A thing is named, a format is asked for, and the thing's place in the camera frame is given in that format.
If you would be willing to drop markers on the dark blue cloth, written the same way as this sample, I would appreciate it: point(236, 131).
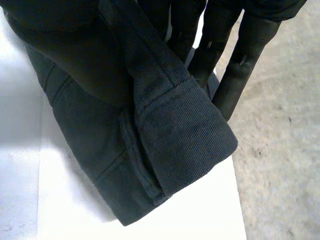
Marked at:
point(180, 140)

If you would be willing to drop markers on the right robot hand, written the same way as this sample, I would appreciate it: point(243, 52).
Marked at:
point(75, 47)

